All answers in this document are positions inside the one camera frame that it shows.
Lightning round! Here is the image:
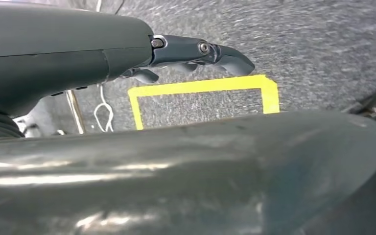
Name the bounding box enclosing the yellow floor tape outline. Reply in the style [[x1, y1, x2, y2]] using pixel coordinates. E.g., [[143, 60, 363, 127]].
[[128, 74, 280, 131]]

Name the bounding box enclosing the white floor cable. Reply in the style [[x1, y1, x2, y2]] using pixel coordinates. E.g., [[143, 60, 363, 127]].
[[93, 83, 115, 133]]

